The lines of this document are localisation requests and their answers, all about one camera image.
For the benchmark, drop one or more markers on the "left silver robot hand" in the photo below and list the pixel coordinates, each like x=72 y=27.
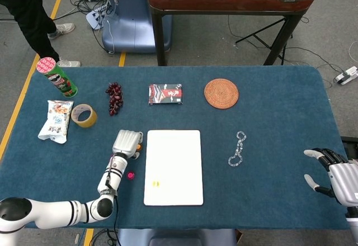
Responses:
x=126 y=142

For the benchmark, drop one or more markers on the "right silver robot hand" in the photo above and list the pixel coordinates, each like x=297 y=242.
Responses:
x=344 y=181

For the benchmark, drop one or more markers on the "orange button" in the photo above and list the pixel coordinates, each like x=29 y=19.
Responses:
x=139 y=146
x=155 y=184

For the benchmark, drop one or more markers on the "pink button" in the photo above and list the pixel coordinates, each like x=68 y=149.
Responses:
x=131 y=175

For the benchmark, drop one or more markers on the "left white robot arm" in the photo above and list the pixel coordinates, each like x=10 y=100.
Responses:
x=114 y=170

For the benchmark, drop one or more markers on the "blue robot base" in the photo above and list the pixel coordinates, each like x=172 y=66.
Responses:
x=131 y=19

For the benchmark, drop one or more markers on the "blue own robot base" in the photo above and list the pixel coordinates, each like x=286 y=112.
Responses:
x=176 y=237

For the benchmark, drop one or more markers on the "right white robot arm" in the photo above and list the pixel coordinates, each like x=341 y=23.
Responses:
x=353 y=226

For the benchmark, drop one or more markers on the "white magnetic board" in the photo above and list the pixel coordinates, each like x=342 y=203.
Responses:
x=179 y=159

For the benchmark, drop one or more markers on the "black floor box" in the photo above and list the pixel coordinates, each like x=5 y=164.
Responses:
x=349 y=142

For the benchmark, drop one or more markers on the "yellow packing tape roll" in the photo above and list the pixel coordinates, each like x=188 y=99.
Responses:
x=92 y=120

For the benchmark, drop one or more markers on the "dark red grape bunch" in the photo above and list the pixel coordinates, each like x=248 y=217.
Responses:
x=114 y=98

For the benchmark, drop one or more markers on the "red black card box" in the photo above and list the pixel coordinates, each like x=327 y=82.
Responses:
x=165 y=94

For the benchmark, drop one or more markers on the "white snack bag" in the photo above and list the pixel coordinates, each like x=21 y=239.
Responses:
x=54 y=121

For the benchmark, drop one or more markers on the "green Pringles can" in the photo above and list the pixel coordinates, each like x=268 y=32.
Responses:
x=60 y=81

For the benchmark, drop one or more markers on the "white power strip black plug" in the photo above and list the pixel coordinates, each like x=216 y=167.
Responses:
x=346 y=76

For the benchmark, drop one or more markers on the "round woven rattan coaster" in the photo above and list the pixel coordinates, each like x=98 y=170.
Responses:
x=221 y=93

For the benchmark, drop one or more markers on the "standing person in black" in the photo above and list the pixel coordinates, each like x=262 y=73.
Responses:
x=25 y=19

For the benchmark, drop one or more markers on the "brown mahjong table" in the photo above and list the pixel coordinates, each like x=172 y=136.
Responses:
x=232 y=2

